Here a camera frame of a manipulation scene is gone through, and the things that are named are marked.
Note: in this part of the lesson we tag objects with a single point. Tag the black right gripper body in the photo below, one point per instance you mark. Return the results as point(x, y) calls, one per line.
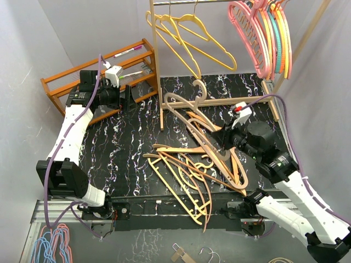
point(239, 141)

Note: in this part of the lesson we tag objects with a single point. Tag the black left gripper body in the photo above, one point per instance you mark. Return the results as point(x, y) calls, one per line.
point(109, 95)

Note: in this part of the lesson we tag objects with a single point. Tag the beige hanger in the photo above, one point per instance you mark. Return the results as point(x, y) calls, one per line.
point(204, 121)
point(236, 176)

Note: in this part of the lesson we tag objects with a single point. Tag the yellow metal hanger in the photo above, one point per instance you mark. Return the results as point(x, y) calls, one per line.
point(288, 67)

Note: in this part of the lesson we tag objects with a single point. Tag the orange plastic hanger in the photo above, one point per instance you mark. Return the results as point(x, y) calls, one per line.
point(281, 27)

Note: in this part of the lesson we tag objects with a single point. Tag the teal wire hanger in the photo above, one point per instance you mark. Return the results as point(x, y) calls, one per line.
point(277, 38)

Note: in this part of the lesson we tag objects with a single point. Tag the thick pink plastic hanger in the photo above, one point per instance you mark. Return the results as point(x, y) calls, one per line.
point(254, 12)

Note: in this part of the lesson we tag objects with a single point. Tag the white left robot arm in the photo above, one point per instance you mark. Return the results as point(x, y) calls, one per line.
point(60, 173)

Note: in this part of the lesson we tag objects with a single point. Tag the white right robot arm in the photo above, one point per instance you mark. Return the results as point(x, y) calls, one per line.
point(326, 237)

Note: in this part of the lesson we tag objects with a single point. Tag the green capped marker pen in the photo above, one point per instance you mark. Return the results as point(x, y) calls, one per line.
point(131, 74)

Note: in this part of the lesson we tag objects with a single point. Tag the cream thin plastic hanger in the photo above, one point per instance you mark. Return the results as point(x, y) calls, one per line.
point(187, 193)

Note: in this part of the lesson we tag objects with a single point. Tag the light wooden clothes rack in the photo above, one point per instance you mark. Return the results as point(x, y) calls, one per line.
point(219, 26)

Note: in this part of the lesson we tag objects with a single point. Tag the purple capped marker pen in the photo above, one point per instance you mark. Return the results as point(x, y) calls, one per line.
point(128, 50)

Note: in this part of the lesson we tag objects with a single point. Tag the wooden clip hanger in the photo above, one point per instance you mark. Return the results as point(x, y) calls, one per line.
point(181, 254)

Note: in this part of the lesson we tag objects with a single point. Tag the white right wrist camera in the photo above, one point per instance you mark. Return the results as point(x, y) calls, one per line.
point(242, 114)

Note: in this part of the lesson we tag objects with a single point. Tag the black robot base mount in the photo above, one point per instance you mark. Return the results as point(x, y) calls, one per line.
point(166, 213)

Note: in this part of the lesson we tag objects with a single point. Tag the blue and pink wire hangers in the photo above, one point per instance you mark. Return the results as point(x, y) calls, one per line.
point(52, 245)

